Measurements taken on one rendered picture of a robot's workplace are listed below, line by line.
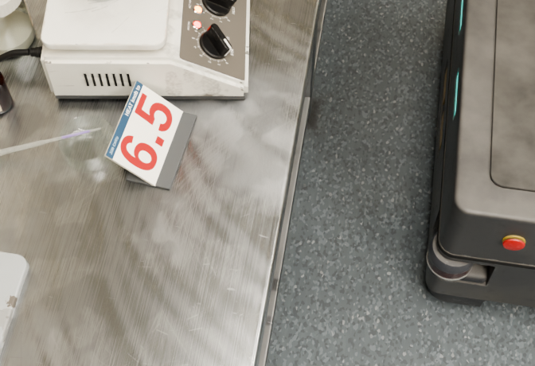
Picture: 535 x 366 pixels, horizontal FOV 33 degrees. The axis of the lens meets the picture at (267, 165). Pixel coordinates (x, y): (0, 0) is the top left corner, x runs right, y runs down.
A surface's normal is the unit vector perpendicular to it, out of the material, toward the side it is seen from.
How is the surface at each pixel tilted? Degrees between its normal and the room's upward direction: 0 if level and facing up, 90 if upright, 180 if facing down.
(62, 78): 90
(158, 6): 0
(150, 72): 90
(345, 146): 0
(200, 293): 0
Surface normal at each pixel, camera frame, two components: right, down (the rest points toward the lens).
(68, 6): 0.00, -0.53
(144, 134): 0.62, -0.26
